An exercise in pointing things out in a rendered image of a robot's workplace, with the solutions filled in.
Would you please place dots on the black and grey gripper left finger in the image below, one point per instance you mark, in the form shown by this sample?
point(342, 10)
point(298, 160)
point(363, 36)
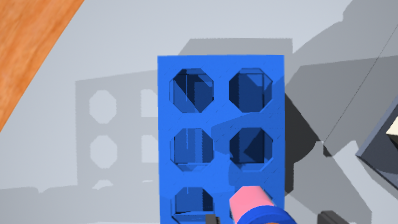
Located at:
point(212, 219)

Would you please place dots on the blue tube rack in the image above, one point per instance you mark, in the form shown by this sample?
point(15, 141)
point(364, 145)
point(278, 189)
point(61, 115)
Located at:
point(205, 101)

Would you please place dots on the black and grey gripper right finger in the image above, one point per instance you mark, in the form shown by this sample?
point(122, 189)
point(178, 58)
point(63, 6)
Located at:
point(330, 217)

